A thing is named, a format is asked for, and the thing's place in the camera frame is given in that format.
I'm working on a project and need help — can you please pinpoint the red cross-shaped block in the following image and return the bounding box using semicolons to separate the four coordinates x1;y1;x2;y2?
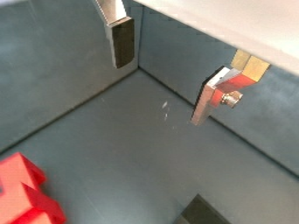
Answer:
0;152;65;224

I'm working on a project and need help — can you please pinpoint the black rectangular box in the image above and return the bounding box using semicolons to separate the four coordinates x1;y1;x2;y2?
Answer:
173;194;231;224

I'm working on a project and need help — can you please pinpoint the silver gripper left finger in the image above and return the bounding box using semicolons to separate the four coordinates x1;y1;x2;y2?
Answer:
93;0;135;68

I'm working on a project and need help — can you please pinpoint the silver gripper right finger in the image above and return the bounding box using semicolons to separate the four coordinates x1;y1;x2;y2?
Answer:
191;50;269;125

